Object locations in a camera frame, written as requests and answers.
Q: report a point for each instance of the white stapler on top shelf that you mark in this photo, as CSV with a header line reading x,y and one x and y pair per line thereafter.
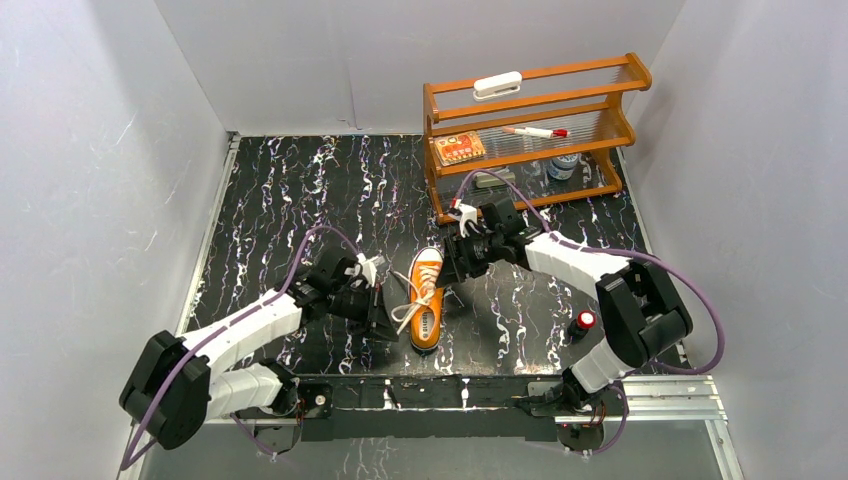
x,y
493,87

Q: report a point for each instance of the orange wooden shelf rack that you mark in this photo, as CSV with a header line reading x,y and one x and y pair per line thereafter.
x,y
585,98

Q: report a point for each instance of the orange canvas sneaker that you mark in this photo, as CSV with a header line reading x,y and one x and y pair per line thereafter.
x,y
425,327

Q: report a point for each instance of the orange snack packet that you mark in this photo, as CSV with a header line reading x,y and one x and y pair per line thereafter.
x,y
459,148

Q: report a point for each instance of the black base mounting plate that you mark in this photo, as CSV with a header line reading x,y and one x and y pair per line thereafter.
x,y
537,408

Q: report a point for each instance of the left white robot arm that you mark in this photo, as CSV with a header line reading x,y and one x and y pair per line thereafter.
x,y
178,383

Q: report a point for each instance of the red white marker pen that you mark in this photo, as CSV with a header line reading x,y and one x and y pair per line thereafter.
x,y
537,132

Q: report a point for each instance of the red emergency stop button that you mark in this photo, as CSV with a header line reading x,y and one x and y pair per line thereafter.
x,y
581,325

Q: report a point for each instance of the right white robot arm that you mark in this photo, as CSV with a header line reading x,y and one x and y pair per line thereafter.
x,y
641,311

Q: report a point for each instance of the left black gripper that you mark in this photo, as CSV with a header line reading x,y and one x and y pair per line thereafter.
x,y
370,308

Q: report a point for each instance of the white shoelace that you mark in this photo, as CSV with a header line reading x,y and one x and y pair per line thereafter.
x,y
423,291

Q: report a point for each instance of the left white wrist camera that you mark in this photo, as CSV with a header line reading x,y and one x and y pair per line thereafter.
x,y
367,270

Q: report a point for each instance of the grey stapler on bottom shelf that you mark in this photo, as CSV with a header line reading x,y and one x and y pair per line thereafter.
x,y
503,174

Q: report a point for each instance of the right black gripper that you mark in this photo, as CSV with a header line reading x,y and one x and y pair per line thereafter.
x,y
461,262

